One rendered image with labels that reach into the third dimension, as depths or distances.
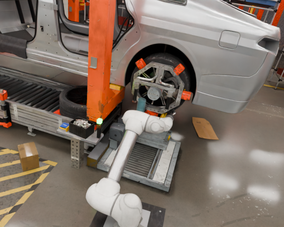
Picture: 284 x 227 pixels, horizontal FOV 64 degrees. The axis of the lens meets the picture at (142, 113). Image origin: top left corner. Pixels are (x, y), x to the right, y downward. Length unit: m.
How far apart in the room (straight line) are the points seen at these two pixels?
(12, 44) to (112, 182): 2.33
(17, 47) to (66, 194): 1.90
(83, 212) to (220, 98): 1.72
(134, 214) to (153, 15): 1.77
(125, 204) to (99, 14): 1.44
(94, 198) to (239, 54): 1.77
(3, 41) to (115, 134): 1.87
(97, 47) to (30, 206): 1.49
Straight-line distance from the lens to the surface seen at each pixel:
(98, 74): 2.14
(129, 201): 1.56
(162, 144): 2.80
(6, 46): 3.44
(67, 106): 2.74
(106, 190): 1.62
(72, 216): 2.23
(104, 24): 2.01
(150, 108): 2.56
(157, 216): 1.90
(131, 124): 1.69
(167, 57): 2.44
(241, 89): 2.50
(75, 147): 2.43
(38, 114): 2.91
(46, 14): 2.98
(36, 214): 2.29
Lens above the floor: 1.80
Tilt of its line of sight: 29 degrees down
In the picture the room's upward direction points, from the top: 9 degrees clockwise
